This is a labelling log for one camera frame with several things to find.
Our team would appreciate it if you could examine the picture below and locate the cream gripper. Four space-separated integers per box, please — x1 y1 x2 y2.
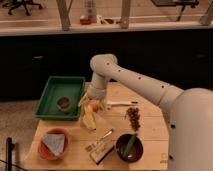
86 96 106 112

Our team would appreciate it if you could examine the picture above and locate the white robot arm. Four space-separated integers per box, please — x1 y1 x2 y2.
87 54 213 171

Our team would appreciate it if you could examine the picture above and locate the white paper cup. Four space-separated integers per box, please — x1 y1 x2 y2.
82 106 96 130

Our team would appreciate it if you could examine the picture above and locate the orange fruit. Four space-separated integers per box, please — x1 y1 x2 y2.
90 101 99 113

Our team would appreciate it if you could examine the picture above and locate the green plastic tray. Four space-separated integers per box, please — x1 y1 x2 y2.
35 76 85 121

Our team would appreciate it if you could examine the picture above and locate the green tape roll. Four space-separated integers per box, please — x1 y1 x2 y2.
57 96 71 112

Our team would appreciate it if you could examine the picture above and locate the brown grape bunch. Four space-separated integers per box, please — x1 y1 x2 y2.
125 107 140 132

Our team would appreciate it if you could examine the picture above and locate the wooden block box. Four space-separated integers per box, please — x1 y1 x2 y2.
90 141 114 165

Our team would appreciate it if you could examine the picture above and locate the green cucumber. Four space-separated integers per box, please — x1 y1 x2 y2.
123 133 137 159

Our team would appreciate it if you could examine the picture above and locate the grey folded cloth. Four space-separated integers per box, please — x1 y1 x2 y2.
42 134 65 156

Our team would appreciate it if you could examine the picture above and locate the orange bowl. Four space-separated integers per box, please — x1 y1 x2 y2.
38 128 70 161

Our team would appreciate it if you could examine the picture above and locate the dark brown bowl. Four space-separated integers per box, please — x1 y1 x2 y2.
115 134 143 163

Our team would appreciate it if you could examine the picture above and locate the red bowl on shelf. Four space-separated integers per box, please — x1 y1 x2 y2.
80 18 92 25

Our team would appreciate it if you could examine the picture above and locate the black office chair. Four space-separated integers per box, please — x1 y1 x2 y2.
8 0 43 16

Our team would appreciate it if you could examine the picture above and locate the white handled brush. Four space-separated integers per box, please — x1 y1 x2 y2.
107 101 138 106

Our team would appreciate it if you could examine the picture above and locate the black stand post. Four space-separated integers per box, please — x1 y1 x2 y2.
6 137 15 171

